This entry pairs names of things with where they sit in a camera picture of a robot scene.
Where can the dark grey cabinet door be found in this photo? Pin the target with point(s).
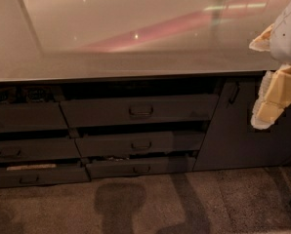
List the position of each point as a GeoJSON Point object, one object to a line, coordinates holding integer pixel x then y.
{"type": "Point", "coordinates": [231, 142]}

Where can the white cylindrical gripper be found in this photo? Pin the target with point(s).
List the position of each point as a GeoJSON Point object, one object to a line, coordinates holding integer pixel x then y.
{"type": "Point", "coordinates": [288, 38]}

